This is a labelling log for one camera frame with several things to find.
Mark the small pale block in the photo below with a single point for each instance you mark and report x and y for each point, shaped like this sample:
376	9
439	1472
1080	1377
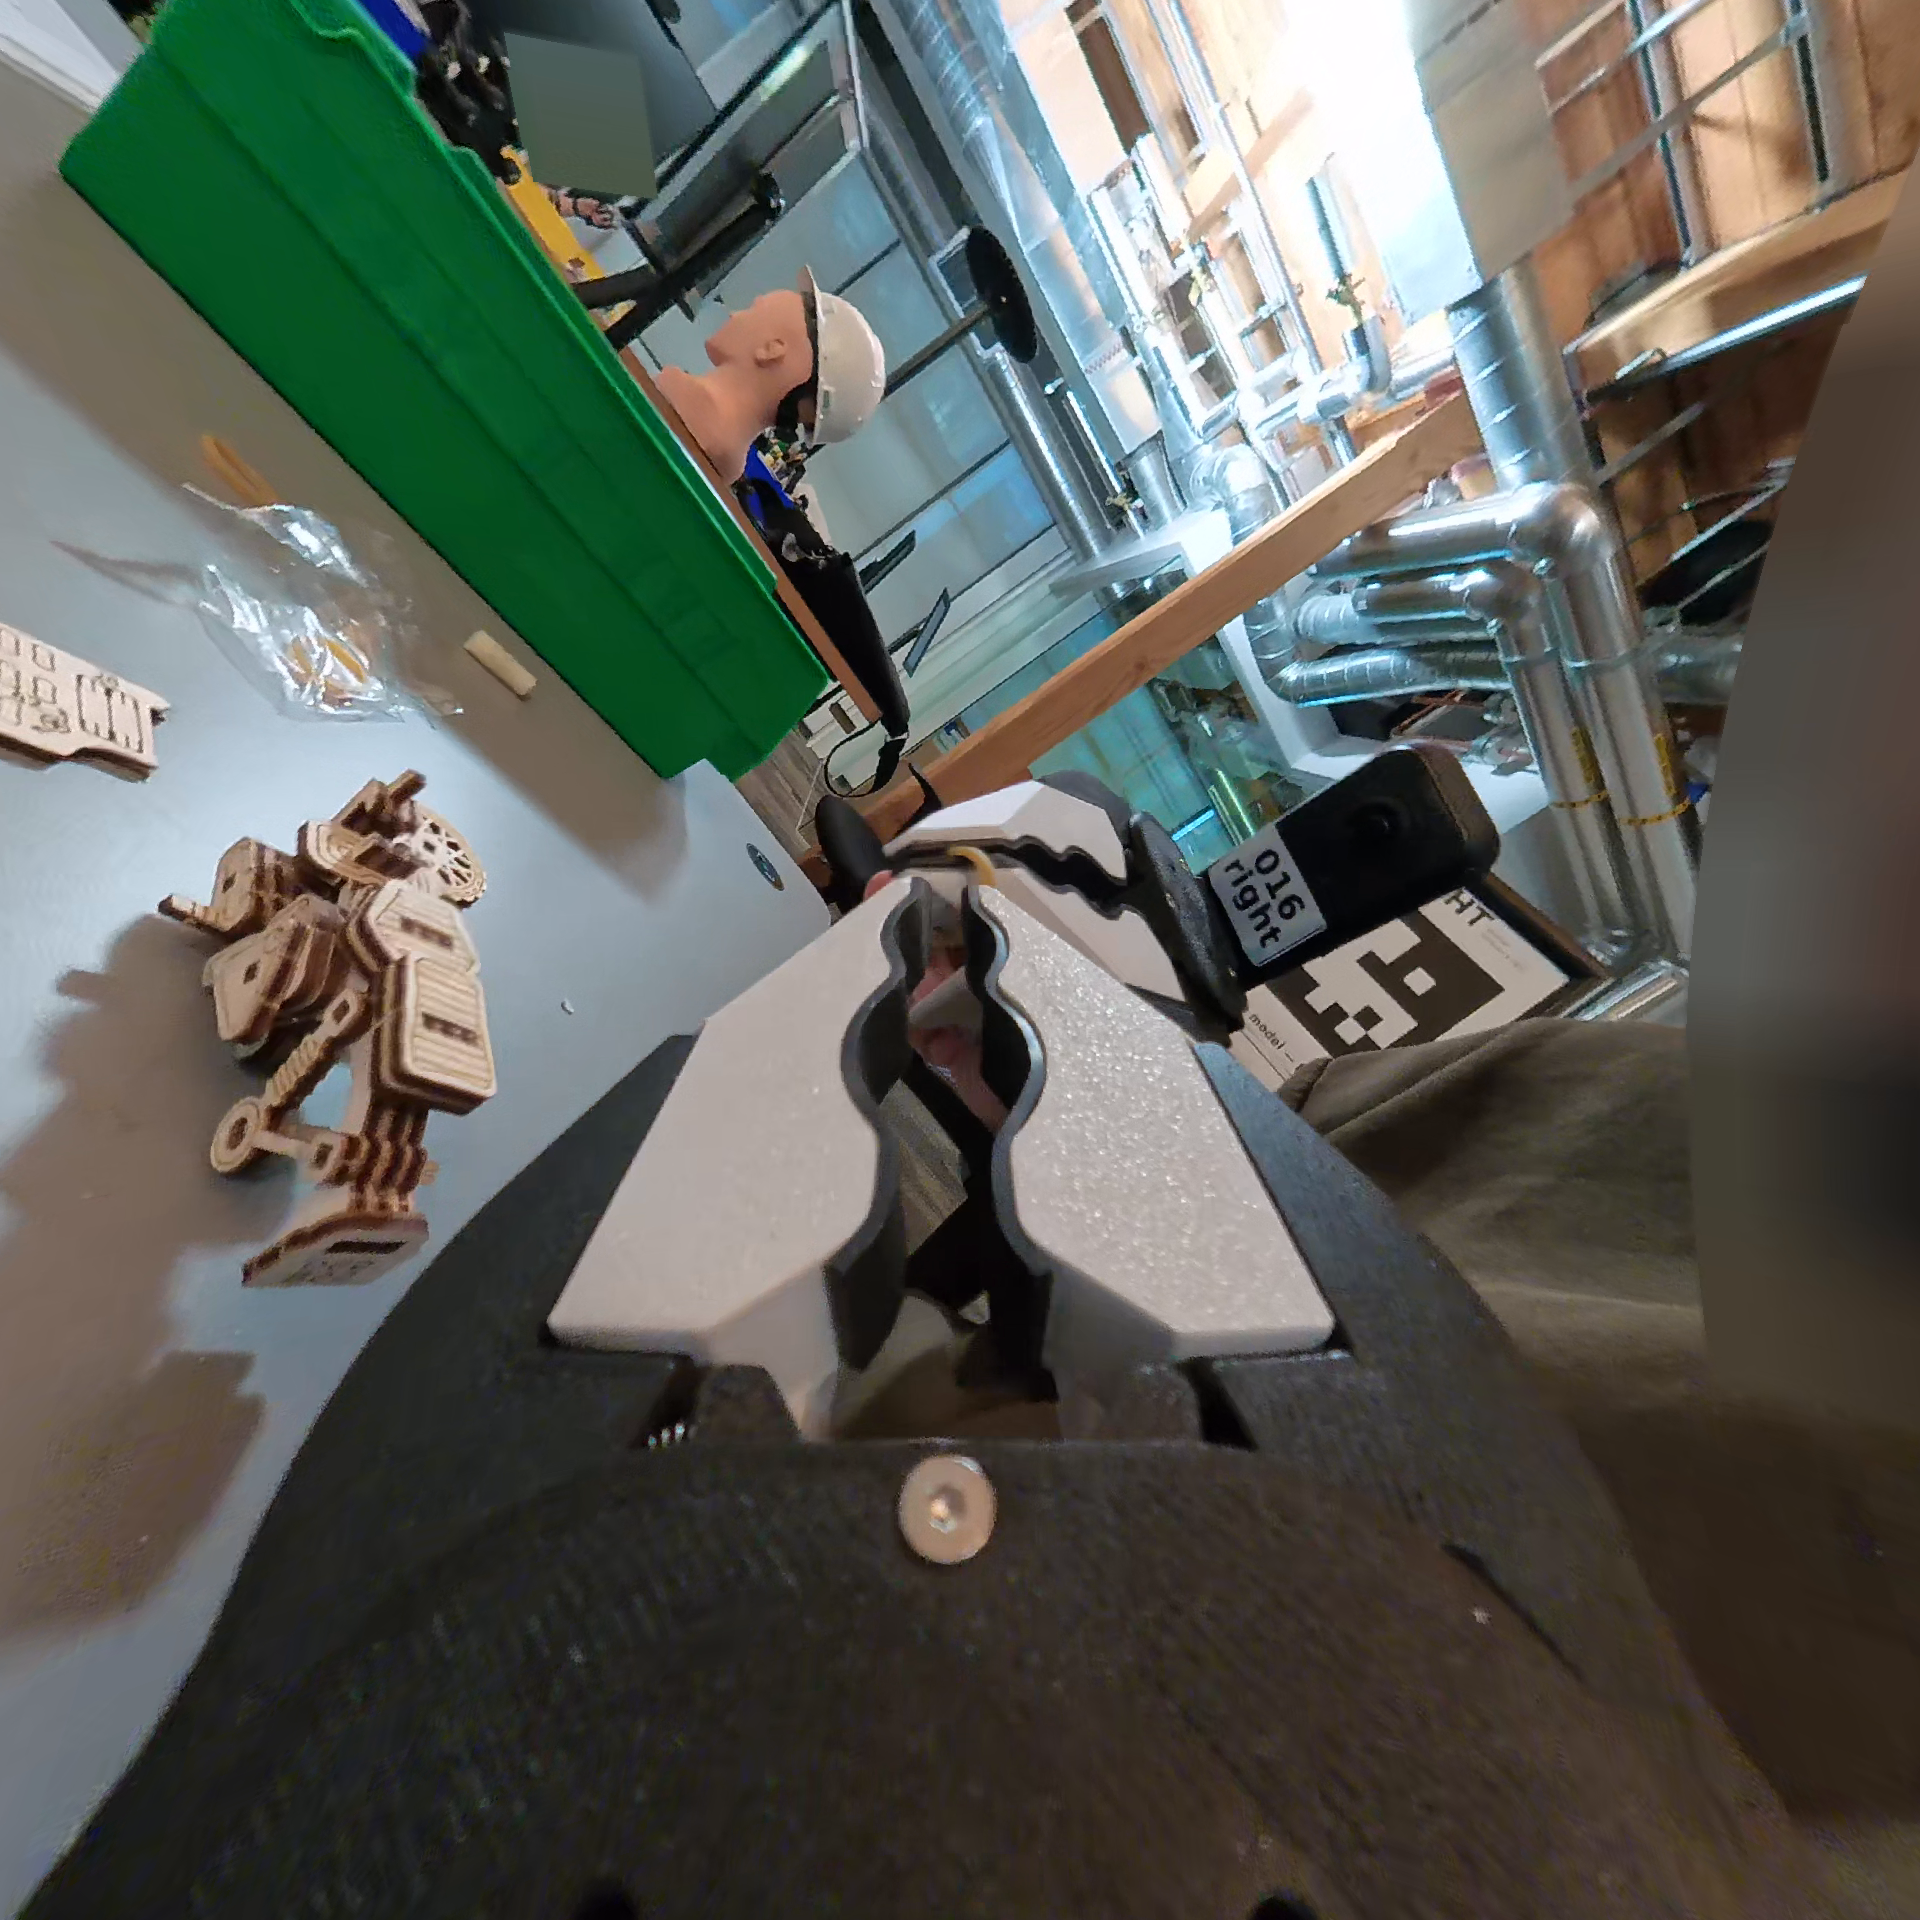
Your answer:
498	665

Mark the person's right hand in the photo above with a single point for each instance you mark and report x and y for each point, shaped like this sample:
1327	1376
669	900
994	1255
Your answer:
944	1036

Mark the wooden robot model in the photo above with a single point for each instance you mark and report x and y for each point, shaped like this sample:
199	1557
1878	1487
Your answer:
376	1021

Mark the person's right forearm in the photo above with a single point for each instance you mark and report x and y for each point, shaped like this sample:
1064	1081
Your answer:
1502	1202

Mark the green plastic crate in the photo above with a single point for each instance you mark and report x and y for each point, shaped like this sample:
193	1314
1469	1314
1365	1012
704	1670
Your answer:
448	332

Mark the clear plastic bag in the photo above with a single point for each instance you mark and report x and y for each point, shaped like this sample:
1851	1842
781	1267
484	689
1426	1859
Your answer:
306	599

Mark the silver pipes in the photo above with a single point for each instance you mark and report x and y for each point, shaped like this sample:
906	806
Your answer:
1547	646

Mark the round desk sticker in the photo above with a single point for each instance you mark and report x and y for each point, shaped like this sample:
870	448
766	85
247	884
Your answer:
766	866

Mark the grey desk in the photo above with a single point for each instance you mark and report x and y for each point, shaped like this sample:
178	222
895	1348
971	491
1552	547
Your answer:
150	1052

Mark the black round stand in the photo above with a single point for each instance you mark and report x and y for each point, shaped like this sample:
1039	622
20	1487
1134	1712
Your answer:
998	295

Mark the wooden beam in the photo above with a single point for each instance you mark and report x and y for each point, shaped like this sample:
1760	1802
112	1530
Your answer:
1201	599

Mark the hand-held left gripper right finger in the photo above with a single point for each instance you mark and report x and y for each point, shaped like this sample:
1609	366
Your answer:
1157	1202

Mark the mannequin head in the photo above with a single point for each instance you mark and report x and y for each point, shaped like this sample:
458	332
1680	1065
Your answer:
741	383

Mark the small wooden puzzle sheet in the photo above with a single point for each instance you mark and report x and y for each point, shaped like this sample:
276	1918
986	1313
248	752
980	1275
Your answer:
66	706

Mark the white hard hat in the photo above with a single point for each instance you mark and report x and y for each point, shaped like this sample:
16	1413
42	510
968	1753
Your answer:
840	353

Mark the silver spiral duct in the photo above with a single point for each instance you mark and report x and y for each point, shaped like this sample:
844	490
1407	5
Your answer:
990	225

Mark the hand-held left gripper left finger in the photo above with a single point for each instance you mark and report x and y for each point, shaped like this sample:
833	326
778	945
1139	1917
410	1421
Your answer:
721	1186

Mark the yellow rubber band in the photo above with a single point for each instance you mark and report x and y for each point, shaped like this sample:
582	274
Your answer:
968	863

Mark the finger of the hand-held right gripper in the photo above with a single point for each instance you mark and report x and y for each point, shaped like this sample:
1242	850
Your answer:
1022	813
1104	938

